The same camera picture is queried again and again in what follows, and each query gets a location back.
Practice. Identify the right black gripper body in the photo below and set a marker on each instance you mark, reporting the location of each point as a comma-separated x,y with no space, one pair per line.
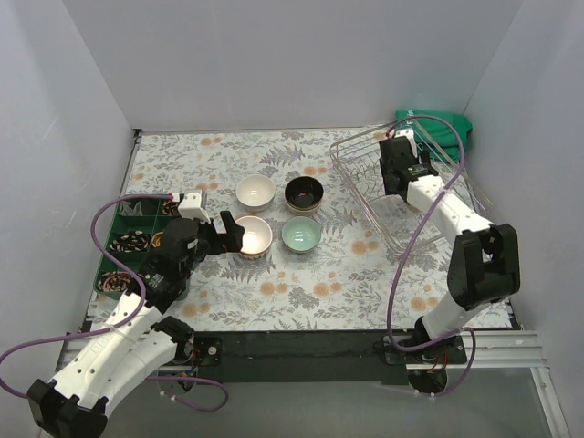
393,152

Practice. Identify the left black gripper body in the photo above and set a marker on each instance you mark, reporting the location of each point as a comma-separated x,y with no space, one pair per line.
213,238

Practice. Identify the orange plastic bowl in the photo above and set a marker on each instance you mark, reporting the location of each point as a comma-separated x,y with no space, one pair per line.
258,235

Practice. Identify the plain white bowl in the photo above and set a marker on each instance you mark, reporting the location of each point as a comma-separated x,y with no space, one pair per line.
255,192

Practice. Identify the pale green checked bowl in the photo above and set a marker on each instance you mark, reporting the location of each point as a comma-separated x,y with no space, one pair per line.
301,234

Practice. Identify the beige gold dotted bowl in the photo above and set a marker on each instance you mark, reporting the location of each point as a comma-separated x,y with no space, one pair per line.
304,193

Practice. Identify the white blue striped bowl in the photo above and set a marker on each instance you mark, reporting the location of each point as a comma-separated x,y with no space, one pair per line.
254,256

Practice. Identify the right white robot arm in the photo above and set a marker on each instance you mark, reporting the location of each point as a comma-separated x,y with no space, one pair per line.
484,265

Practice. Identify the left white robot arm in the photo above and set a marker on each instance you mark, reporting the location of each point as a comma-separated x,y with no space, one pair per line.
140,336

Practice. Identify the green folded cloth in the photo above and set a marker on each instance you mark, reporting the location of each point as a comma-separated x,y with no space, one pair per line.
447,132

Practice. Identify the green compartment tray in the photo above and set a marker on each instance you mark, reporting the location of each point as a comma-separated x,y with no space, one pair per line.
129,241

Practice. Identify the clear plastic bag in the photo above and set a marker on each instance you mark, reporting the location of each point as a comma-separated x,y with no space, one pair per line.
130,208

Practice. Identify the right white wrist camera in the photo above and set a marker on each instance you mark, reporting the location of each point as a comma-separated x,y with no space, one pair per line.
402,143

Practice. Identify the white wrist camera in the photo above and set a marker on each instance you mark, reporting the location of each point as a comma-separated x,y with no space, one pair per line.
192,205
402,143

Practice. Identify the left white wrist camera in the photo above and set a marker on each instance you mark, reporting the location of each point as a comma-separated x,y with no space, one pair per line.
192,205

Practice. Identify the metal wire dish rack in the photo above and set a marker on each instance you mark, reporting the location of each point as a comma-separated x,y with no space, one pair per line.
357,161

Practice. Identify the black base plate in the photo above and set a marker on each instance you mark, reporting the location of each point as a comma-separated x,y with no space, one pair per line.
317,356

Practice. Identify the aluminium frame rail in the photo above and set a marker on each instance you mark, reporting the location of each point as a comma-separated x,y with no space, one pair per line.
495,349

